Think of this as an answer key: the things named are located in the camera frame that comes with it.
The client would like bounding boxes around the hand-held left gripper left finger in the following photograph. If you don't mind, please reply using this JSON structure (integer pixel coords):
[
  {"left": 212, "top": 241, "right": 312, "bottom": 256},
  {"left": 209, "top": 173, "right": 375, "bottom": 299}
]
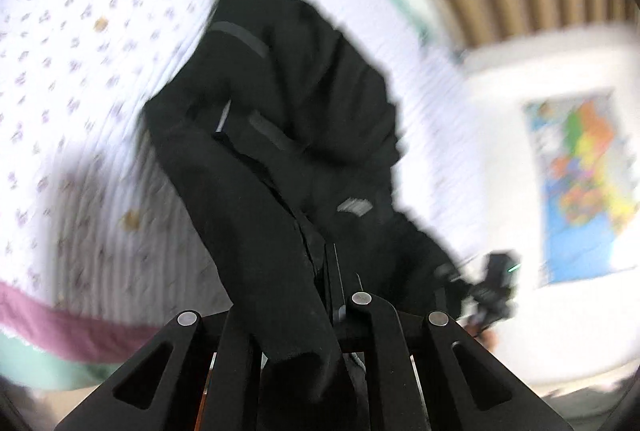
[{"left": 54, "top": 308, "right": 266, "bottom": 431}]

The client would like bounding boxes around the pink blanket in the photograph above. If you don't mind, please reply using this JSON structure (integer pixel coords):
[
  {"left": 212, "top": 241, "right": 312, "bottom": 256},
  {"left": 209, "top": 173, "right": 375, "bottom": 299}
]
[{"left": 0, "top": 281, "right": 168, "bottom": 364}]

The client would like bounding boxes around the colourful wall map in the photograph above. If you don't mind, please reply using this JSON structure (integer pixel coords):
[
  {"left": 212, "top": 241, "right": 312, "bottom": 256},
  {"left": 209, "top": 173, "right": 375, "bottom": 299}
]
[{"left": 522, "top": 88, "right": 640, "bottom": 287}]

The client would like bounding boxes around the black hooded jacket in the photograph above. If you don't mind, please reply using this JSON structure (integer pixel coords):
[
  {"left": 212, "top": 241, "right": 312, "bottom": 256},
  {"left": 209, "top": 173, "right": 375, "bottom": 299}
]
[{"left": 142, "top": 0, "right": 476, "bottom": 412}]

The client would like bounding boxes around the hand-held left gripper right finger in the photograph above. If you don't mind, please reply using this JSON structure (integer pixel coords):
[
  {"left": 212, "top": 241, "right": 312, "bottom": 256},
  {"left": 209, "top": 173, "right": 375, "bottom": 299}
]
[{"left": 326, "top": 242, "right": 574, "bottom": 431}]

